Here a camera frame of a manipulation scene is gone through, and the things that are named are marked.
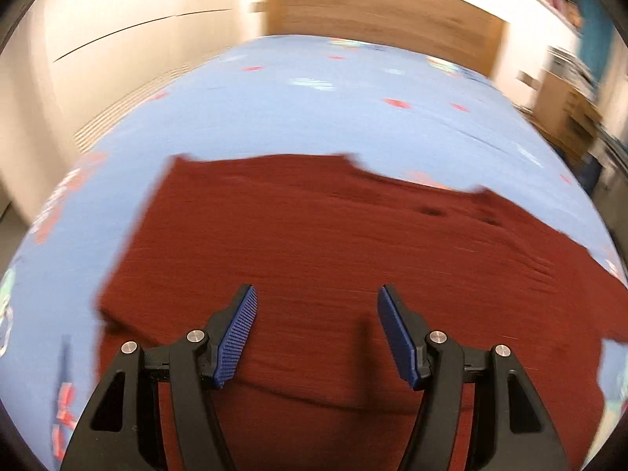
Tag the blue dinosaur print bed sheet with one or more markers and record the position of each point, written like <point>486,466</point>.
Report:
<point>294,117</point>

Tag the wooden headboard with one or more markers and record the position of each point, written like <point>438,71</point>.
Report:
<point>382,10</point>

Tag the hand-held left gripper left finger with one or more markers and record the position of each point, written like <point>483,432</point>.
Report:
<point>238,333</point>

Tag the teal curtain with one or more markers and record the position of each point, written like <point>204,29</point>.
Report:
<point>594,34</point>

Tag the dark red towel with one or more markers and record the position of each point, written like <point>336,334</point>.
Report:
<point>319,235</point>

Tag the white wardrobe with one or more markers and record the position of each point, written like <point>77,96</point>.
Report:
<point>137,59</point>

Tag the wooden desk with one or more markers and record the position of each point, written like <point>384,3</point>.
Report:
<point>564,113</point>

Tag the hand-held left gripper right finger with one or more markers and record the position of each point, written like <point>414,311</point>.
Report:
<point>397,333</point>

